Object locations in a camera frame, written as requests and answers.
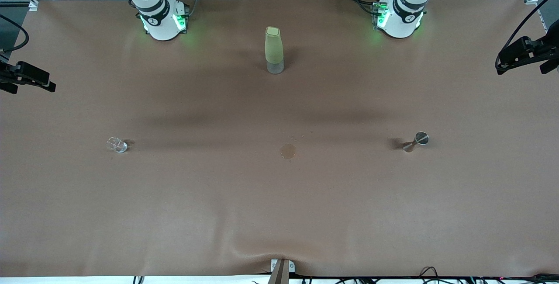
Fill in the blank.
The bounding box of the clear glass cup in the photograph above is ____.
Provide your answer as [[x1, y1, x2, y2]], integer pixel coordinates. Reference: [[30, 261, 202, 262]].
[[106, 137, 128, 153]]

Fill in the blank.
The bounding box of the steel jigger measuring cup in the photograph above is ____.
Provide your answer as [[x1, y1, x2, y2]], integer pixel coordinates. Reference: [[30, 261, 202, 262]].
[[402, 132, 430, 153]]

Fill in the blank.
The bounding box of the green bottle with clear base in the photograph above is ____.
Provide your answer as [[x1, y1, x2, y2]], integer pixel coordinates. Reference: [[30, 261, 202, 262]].
[[265, 26, 285, 75]]

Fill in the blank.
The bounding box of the brown table mat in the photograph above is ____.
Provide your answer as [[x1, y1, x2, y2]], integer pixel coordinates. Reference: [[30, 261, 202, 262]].
[[0, 0, 559, 278]]

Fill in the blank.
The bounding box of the black cable bundle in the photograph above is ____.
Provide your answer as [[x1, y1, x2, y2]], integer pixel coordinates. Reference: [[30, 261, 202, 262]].
[[288, 267, 559, 284]]

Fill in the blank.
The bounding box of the metal table edge bracket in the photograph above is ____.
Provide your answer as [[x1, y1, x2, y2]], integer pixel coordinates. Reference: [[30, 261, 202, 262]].
[[271, 259, 296, 274]]

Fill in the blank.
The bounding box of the brown stand post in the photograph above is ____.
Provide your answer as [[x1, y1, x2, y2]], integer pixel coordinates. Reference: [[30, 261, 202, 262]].
[[267, 260, 290, 284]]

